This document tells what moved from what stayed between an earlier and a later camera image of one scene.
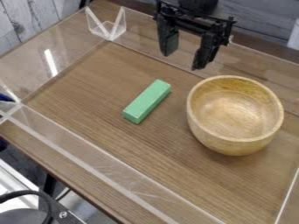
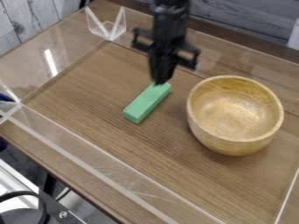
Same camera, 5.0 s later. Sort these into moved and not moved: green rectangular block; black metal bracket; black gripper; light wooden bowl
Moved: black gripper
Not moved: light wooden bowl; green rectangular block; black metal bracket
